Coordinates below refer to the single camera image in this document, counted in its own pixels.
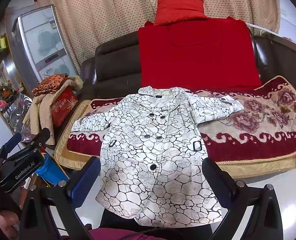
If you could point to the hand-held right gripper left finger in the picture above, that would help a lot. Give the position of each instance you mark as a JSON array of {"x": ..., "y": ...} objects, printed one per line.
[{"x": 84, "y": 182}]

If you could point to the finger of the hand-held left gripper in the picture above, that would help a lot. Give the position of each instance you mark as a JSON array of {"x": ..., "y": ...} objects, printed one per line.
[
  {"x": 13, "y": 141},
  {"x": 38, "y": 136}
]

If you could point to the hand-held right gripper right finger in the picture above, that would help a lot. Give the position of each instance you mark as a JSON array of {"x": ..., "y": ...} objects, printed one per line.
[{"x": 216, "y": 180}]

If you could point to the white crackle-patterned coat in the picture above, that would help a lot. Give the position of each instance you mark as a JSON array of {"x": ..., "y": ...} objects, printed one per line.
[{"x": 150, "y": 192}]

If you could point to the person's left hand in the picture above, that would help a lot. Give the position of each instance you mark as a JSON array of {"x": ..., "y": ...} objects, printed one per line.
[{"x": 8, "y": 221}]

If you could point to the beige jacket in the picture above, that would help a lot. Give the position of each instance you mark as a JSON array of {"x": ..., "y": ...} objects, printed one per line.
[{"x": 42, "y": 110}]

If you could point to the blue plastic bag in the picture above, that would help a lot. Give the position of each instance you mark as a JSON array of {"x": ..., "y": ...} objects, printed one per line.
[{"x": 50, "y": 171}]

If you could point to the red cardboard box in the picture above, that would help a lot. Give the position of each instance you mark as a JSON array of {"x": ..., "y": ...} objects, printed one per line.
[{"x": 63, "y": 105}]

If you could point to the artificial flower bouquet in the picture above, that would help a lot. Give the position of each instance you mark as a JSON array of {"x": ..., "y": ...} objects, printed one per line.
[{"x": 5, "y": 90}]

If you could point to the orange black patterned cloth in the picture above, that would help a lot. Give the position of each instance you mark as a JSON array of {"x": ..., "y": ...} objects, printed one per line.
[{"x": 50, "y": 83}]

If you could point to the person's magenta clothing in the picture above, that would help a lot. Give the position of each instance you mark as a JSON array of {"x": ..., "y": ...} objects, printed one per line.
[{"x": 123, "y": 235}]

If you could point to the red beige floral blanket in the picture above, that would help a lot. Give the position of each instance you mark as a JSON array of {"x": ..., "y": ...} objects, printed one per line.
[{"x": 262, "y": 120}]

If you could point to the silver floral refrigerator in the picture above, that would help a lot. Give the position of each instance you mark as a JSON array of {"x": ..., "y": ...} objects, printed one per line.
[{"x": 45, "y": 42}]

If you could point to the brown leather sofa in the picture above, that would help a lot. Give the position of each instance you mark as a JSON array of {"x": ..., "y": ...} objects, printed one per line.
[{"x": 113, "y": 62}]

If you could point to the red cloth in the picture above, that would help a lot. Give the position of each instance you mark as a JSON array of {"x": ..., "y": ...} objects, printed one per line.
[{"x": 195, "y": 60}]

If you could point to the beige dotted curtain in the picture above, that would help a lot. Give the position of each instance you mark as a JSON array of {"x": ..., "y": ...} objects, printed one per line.
[{"x": 108, "y": 10}]

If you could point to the red pillow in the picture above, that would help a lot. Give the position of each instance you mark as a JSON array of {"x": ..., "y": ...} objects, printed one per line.
[{"x": 179, "y": 10}]

